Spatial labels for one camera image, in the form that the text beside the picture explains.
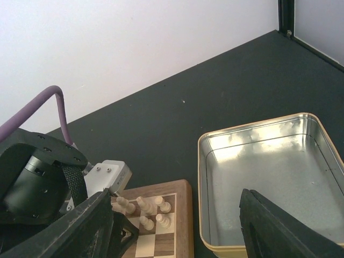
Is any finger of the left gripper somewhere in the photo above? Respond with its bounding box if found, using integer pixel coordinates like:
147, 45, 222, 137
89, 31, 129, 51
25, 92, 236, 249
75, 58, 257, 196
107, 212, 139, 257

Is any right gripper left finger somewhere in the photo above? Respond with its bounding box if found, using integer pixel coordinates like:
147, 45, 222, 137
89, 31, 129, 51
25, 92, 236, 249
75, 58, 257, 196
1, 190, 114, 257

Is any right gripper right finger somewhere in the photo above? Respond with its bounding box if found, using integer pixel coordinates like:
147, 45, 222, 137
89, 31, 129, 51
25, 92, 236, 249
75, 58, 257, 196
239, 189, 343, 257

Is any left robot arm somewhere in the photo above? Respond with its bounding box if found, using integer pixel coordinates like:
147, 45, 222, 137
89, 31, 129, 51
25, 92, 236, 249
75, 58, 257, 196
1, 129, 139, 257

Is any light chess rook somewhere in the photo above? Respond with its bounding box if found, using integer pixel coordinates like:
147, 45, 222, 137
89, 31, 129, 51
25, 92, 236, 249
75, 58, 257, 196
112, 197, 136, 214

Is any light chess bishop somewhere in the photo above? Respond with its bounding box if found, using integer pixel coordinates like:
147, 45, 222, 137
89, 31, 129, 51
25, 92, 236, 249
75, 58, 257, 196
136, 196, 157, 216

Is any wooden chess board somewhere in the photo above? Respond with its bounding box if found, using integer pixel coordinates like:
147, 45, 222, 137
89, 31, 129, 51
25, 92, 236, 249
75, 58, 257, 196
121, 180, 194, 257

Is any light pawn on board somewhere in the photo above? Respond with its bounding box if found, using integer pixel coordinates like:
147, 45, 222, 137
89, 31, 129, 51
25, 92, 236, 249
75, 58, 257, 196
154, 196, 171, 213

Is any light pawn near edge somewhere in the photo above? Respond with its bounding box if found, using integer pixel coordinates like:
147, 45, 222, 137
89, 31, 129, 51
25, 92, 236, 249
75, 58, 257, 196
156, 213, 172, 228

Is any yellow tin box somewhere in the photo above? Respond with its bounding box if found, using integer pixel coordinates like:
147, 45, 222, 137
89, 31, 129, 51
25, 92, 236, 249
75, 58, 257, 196
198, 113, 343, 257

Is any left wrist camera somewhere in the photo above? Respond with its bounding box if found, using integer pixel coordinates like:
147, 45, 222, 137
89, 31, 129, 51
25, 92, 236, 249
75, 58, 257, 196
84, 160, 132, 197

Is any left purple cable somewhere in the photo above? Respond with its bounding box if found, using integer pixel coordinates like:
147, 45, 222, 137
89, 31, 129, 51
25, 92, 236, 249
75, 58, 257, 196
0, 85, 78, 150

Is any black frame post right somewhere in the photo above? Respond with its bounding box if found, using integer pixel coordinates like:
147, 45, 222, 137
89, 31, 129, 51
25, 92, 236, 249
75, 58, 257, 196
277, 0, 343, 71

